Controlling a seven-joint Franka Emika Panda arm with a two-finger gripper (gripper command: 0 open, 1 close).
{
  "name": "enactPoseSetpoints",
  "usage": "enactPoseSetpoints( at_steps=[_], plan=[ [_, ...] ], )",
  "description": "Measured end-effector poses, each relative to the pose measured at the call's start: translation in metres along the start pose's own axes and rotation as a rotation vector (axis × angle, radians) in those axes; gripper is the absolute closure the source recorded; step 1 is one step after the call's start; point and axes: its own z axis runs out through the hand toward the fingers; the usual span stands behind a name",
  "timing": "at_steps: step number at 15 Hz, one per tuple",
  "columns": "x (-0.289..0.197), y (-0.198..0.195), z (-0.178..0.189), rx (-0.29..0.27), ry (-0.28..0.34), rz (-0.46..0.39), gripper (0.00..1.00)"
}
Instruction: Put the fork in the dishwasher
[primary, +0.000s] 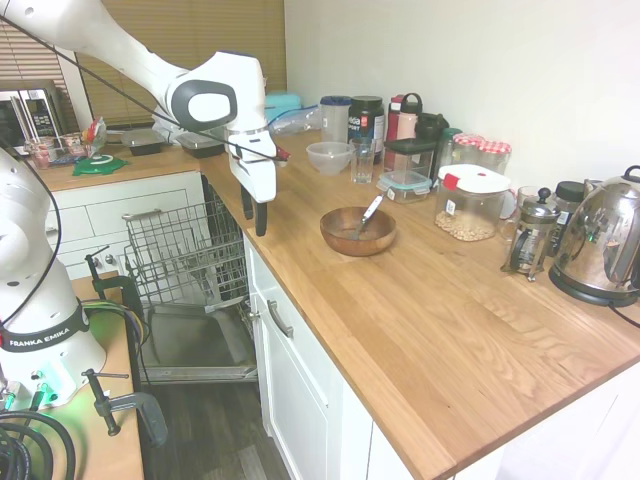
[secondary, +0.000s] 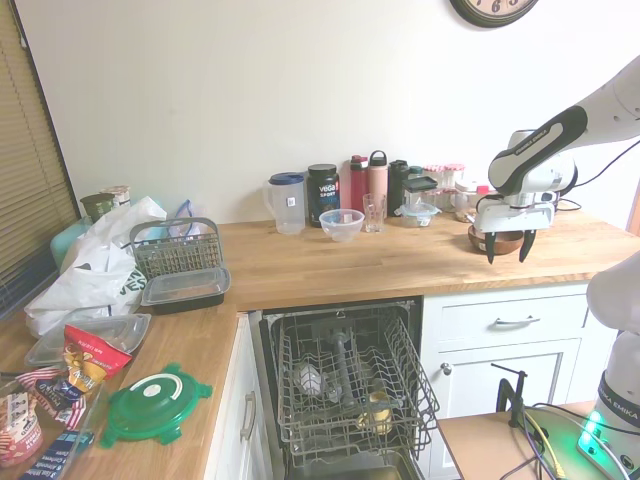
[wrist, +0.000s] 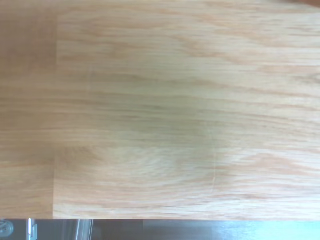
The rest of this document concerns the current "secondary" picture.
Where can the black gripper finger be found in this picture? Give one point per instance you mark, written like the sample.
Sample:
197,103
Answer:
490,247
528,245

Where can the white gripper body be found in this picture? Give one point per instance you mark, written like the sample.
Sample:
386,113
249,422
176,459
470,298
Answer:
515,215

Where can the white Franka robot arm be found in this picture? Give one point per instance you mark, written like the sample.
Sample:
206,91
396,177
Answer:
607,102

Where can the open dishwasher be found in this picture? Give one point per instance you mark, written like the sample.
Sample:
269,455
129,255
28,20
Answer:
345,390

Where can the grey dishwasher cutlery basket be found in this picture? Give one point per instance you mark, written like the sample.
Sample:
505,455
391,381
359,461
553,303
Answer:
175,252

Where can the brown wooden bowl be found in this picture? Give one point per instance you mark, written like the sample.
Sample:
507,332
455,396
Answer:
505,242

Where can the white jar with red cap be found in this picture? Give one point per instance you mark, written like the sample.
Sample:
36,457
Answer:
467,200

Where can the jar with red checkered lid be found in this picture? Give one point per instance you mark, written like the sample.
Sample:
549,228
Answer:
454,175
434,175

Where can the glass container with blue lid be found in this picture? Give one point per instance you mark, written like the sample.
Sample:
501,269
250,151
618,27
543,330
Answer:
417,214

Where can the clear canister with black lid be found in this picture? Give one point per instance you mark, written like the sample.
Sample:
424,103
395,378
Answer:
420,189

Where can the black water bottle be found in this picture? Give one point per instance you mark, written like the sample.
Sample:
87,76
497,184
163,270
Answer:
398,185

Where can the clear drinking glass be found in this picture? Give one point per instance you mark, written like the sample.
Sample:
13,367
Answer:
374,214

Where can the silver cabinet knob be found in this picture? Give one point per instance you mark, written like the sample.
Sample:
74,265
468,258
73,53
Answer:
445,369

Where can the pink water bottle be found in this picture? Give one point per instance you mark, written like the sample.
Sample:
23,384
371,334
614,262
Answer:
378,177

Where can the red water bottle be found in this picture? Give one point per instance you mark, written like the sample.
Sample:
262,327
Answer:
358,182

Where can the black clamp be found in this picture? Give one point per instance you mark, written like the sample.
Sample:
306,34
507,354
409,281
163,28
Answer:
510,395

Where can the clear plastic bowl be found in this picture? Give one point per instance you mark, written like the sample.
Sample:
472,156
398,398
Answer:
341,225

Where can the black Vega protein tub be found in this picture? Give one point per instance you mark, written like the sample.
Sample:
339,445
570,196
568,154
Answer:
323,195

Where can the wooden mounting board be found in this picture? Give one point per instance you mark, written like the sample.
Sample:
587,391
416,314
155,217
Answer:
492,445

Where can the yellow cup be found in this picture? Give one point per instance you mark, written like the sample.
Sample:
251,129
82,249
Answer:
377,412

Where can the clear pitcher with blue lid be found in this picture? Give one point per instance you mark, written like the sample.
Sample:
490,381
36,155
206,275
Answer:
287,207

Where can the clear glass in rack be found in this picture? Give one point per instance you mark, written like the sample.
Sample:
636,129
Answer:
311,380

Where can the clear zip bag blue seal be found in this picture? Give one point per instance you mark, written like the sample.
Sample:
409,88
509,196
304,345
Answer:
187,217

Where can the black takeout container clear lid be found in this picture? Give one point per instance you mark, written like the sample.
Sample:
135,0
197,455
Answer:
185,292

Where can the green round container lid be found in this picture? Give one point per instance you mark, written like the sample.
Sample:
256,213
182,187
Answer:
152,405

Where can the clear plastic takeout container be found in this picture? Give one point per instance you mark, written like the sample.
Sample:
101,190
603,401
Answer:
125,327

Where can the white yoghurt tub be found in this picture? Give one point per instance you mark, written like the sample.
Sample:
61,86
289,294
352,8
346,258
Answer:
117,196

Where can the white plastic shopping bag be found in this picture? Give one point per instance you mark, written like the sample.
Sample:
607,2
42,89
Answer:
95,270

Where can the dark green tub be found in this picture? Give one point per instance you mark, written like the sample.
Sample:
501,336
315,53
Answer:
96,207

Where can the red snack bag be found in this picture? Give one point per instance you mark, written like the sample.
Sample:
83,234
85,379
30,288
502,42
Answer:
90,357

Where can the teal plastic container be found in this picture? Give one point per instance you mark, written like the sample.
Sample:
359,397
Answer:
67,240

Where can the glass baking dish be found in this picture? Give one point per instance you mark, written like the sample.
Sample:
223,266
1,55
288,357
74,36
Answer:
75,440

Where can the striped snack packet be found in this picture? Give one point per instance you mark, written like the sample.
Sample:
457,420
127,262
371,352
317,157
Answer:
52,392

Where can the beige window blind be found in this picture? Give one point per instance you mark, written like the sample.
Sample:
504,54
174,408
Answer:
25,165

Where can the blue snack box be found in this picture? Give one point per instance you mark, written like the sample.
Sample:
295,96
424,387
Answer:
57,457

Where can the pink snack cup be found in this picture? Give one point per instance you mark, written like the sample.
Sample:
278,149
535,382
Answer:
20,425

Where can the round black wall clock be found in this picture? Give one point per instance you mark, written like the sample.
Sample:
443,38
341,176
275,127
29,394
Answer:
492,10

